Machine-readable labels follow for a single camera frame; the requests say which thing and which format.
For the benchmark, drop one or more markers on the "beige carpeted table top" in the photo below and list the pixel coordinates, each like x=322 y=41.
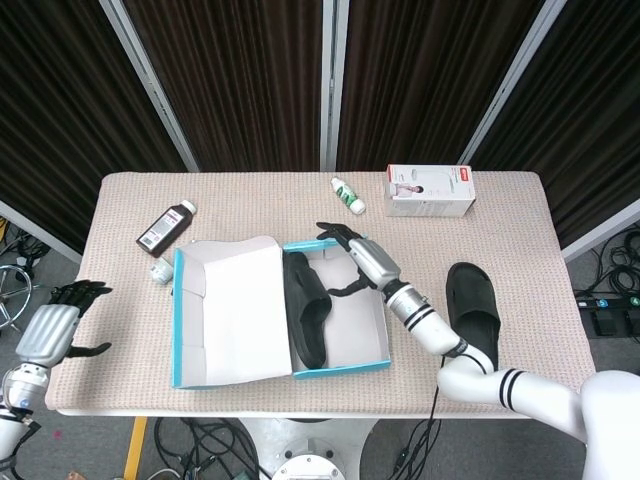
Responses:
x=300 y=210

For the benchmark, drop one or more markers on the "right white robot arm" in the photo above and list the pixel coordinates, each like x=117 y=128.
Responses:
x=525 y=390

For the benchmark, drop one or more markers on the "white carton with red print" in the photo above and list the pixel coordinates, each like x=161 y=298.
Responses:
x=430 y=205

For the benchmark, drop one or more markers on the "black foot pedal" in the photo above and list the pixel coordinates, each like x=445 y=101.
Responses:
x=605 y=324

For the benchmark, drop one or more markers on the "small white green bottle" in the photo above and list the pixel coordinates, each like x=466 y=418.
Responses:
x=347 y=196

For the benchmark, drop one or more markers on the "chrome stool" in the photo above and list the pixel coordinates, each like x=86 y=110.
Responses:
x=15 y=272

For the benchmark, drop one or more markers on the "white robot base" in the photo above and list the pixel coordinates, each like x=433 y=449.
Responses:
x=310 y=450

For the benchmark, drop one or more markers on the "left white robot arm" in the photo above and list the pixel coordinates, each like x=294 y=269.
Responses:
x=20 y=390

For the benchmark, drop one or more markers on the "black slide sandal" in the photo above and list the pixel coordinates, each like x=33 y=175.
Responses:
x=305 y=300
x=472 y=300

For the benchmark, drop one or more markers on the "small white jar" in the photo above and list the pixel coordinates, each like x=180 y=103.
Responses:
x=161 y=272

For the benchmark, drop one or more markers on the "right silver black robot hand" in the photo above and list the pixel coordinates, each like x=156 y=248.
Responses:
x=377 y=265

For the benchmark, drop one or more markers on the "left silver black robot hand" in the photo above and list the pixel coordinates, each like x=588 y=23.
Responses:
x=47 y=332

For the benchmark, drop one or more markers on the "brown medicine bottle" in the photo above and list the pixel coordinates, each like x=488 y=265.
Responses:
x=162 y=230

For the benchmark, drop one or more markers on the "light blue shoe box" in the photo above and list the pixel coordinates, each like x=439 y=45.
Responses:
x=240 y=320

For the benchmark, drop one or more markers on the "aluminium partition post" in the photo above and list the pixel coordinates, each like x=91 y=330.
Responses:
x=600 y=230
x=515 y=85
x=40 y=231
x=334 y=85
x=150 y=85

